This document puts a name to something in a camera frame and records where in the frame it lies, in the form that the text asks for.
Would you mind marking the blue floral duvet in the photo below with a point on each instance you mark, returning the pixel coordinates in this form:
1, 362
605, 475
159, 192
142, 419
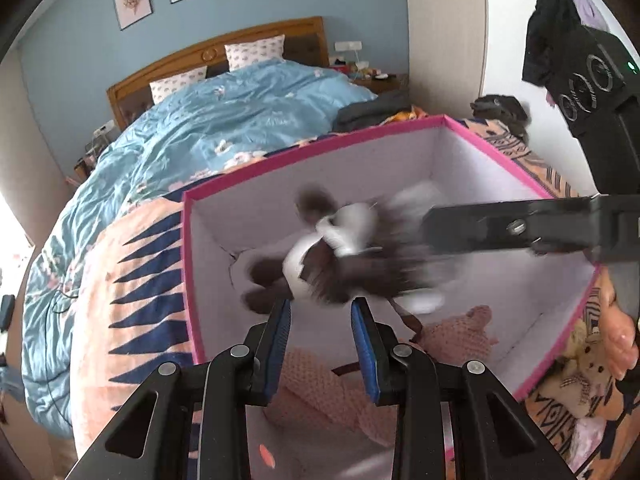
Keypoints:
200, 120

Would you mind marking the pink cardboard box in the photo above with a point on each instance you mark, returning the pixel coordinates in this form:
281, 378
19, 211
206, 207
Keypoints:
380, 160

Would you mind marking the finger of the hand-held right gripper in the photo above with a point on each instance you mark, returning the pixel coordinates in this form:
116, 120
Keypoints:
480, 227

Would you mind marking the person's right hand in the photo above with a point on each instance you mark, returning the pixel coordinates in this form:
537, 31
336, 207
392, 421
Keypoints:
620, 332

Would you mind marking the beige teddy bear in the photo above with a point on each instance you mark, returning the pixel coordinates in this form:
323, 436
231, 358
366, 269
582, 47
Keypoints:
575, 375

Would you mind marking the dark bag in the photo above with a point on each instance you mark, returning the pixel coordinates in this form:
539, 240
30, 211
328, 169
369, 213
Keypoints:
500, 110

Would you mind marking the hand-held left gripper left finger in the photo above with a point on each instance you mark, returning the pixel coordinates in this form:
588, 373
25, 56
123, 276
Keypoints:
279, 345

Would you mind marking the white wall outlet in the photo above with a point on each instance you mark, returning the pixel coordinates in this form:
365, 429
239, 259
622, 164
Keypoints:
347, 46

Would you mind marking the brown white plush toy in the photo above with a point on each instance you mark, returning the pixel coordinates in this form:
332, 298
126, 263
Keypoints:
305, 265

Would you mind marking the white patterned pillow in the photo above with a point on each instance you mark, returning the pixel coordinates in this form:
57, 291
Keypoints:
255, 52
177, 85

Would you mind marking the black hanging garment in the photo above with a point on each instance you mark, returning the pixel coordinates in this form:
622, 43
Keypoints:
547, 40

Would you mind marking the dark clothes pile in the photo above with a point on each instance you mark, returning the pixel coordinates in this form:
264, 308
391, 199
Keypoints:
367, 110

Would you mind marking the purple hanging garment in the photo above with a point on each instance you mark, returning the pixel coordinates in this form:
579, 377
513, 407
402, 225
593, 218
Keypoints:
590, 7

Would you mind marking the wooden bed headboard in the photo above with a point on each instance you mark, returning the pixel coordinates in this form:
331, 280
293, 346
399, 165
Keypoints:
210, 52

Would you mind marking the small cluttered bedside table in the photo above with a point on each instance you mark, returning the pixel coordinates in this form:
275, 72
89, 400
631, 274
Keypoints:
95, 155

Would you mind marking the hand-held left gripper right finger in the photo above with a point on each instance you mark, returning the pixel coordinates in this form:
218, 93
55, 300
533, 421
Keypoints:
362, 360

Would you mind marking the wooden nightstand with clutter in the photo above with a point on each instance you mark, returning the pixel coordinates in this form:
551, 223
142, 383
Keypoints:
385, 82

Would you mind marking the pink knitted plush toy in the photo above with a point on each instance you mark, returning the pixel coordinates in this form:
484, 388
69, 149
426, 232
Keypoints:
320, 395

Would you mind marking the orange navy patterned blanket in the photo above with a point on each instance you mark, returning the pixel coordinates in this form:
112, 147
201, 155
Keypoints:
140, 340

